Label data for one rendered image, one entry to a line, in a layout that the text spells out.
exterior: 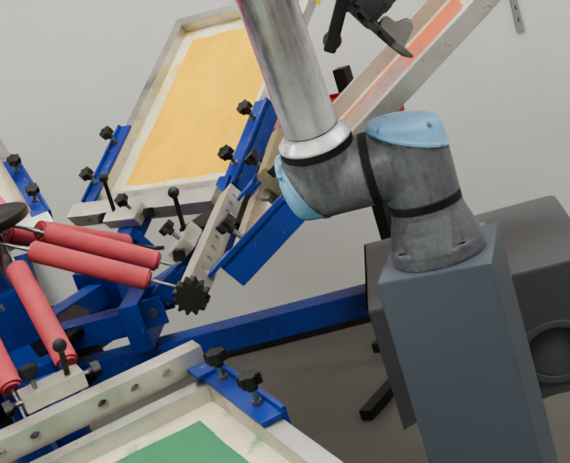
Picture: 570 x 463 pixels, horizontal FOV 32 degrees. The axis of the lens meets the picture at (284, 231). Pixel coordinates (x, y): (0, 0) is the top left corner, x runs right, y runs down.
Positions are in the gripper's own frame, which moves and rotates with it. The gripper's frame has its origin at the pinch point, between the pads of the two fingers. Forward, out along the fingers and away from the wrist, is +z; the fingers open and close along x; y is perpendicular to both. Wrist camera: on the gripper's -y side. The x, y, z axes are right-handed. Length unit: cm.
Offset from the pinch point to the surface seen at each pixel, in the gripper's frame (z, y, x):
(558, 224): 56, -7, 27
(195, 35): -37, -53, 146
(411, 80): 3.9, -2.5, -2.0
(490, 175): 93, -30, 227
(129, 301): -6, -86, 22
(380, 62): 4, -9, 53
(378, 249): 34, -42, 42
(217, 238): 0, -60, 21
